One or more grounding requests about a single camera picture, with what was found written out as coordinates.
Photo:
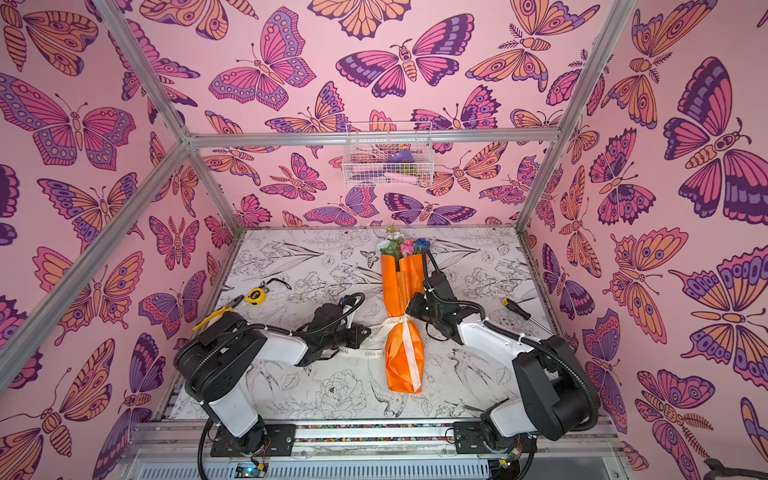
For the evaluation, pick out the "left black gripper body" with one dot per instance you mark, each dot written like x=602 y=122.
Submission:
x=342 y=338

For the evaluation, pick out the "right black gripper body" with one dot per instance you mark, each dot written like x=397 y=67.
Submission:
x=417 y=306

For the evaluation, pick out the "orange wrapping paper sheet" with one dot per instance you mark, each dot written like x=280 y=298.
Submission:
x=401 y=279

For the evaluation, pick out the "white ribbon bundle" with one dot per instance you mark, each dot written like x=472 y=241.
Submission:
x=403 y=354

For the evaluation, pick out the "blue fake flower stem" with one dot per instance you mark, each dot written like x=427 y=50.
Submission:
x=421 y=245

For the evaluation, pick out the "pink fake rose stem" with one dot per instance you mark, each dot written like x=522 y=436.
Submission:
x=407 y=247

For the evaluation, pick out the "white fake flower stem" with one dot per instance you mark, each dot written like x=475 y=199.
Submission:
x=391 y=244

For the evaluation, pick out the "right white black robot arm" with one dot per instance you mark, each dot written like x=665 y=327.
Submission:
x=555 y=395

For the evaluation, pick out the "yellow tape measure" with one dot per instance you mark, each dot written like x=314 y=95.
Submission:
x=258 y=295

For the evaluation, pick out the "green circuit board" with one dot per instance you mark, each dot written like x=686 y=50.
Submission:
x=250 y=471

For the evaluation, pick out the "black handled screwdriver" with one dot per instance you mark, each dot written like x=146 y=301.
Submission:
x=518 y=320

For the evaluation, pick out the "yellow handled tool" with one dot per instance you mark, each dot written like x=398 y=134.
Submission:
x=217 y=314

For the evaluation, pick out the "white wire wall basket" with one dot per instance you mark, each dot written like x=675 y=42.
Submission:
x=388 y=153

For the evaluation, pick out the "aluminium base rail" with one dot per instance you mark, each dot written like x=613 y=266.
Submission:
x=372 y=449

